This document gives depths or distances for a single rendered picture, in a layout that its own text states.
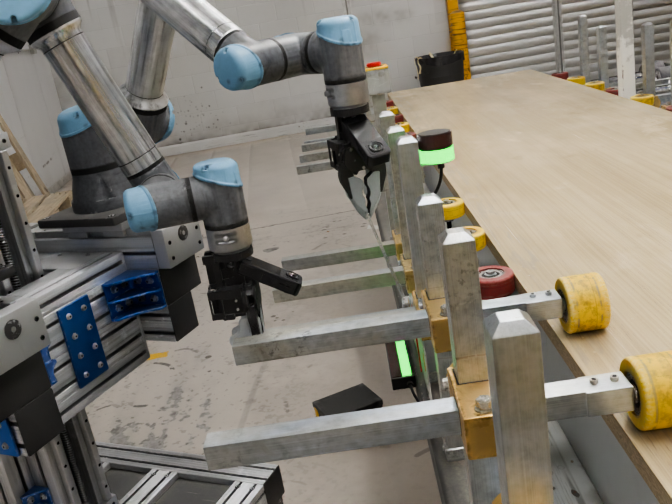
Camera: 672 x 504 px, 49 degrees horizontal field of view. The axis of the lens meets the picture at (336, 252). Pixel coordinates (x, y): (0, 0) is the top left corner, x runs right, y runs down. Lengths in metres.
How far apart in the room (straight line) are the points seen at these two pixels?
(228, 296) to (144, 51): 0.65
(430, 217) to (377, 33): 8.30
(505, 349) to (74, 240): 1.38
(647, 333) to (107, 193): 1.16
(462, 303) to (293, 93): 8.47
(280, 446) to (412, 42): 8.68
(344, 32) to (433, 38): 8.13
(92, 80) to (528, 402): 0.96
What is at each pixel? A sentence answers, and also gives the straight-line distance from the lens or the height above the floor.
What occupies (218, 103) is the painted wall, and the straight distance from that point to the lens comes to 9.23.
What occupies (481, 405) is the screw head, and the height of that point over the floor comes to 0.98.
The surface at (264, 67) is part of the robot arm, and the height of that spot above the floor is 1.31.
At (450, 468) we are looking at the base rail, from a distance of 1.18.
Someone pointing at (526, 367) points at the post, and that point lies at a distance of 0.56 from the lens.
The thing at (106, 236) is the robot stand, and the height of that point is 0.98.
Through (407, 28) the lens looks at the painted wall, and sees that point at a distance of 9.35.
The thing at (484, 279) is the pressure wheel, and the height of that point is 0.91.
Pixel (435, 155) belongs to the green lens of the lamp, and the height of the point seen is 1.13.
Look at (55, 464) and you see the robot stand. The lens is 1.82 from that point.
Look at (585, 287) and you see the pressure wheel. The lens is 1.06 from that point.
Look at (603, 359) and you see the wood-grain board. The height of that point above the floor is 0.90.
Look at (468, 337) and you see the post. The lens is 0.82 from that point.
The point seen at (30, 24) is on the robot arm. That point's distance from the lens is 1.21.
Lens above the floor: 1.38
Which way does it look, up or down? 18 degrees down
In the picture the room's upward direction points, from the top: 10 degrees counter-clockwise
